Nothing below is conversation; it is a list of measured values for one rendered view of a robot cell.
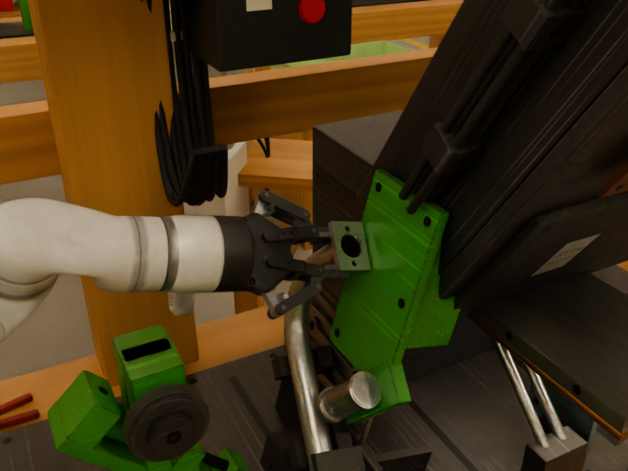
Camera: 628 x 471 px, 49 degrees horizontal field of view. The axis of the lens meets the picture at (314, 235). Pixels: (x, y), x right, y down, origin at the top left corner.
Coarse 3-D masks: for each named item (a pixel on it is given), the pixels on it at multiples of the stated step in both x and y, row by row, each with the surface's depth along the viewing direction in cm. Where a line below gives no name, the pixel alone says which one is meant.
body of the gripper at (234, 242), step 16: (224, 224) 65; (240, 224) 66; (256, 224) 70; (272, 224) 70; (224, 240) 64; (240, 240) 65; (256, 240) 69; (288, 240) 71; (224, 256) 64; (240, 256) 65; (256, 256) 68; (288, 256) 70; (224, 272) 64; (240, 272) 65; (256, 272) 68; (272, 272) 69; (288, 272) 70; (224, 288) 66; (240, 288) 67; (256, 288) 67; (272, 288) 68
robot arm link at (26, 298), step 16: (0, 288) 56; (16, 288) 56; (32, 288) 57; (48, 288) 59; (0, 304) 57; (16, 304) 58; (32, 304) 59; (0, 320) 56; (16, 320) 58; (0, 336) 54
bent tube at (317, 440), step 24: (336, 240) 72; (360, 240) 73; (336, 264) 71; (360, 264) 72; (288, 312) 81; (288, 336) 81; (288, 360) 81; (312, 360) 80; (312, 384) 79; (312, 408) 78; (312, 432) 77
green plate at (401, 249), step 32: (384, 192) 71; (384, 224) 71; (416, 224) 67; (384, 256) 71; (416, 256) 67; (352, 288) 76; (384, 288) 71; (416, 288) 67; (352, 320) 76; (384, 320) 71; (416, 320) 70; (448, 320) 73; (352, 352) 76; (384, 352) 71
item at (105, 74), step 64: (64, 0) 76; (128, 0) 79; (64, 64) 79; (128, 64) 82; (64, 128) 82; (128, 128) 85; (64, 192) 93; (128, 192) 89; (128, 320) 97; (192, 320) 102
